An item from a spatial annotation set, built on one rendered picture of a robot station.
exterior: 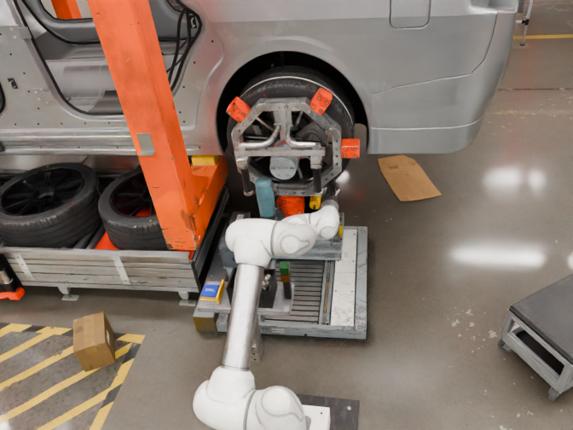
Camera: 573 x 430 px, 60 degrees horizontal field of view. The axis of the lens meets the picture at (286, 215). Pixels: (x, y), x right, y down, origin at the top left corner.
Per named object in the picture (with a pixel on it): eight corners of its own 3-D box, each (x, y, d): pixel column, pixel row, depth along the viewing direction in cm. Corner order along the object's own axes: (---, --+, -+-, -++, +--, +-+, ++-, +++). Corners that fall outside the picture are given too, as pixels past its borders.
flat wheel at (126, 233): (212, 183, 335) (206, 153, 321) (217, 246, 284) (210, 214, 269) (115, 199, 331) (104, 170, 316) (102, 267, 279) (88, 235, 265)
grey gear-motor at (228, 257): (268, 241, 313) (261, 196, 291) (256, 290, 280) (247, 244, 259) (240, 240, 316) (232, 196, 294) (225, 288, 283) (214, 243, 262)
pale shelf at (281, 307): (295, 287, 233) (294, 283, 231) (290, 316, 220) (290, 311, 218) (207, 285, 240) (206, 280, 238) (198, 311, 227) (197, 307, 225)
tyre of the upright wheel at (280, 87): (327, 186, 295) (375, 91, 254) (325, 211, 277) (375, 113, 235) (222, 148, 288) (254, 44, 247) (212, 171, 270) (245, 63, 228)
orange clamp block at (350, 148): (341, 150, 250) (359, 150, 249) (340, 159, 244) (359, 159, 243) (341, 138, 246) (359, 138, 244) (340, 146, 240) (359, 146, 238)
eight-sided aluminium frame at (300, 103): (343, 189, 264) (340, 95, 230) (342, 196, 259) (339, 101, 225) (244, 188, 273) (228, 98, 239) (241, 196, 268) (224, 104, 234)
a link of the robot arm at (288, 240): (317, 221, 188) (283, 218, 191) (306, 228, 170) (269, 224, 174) (315, 255, 190) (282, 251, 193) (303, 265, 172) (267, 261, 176)
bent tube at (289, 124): (322, 129, 236) (321, 108, 229) (319, 150, 221) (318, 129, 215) (286, 130, 239) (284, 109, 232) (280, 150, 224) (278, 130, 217)
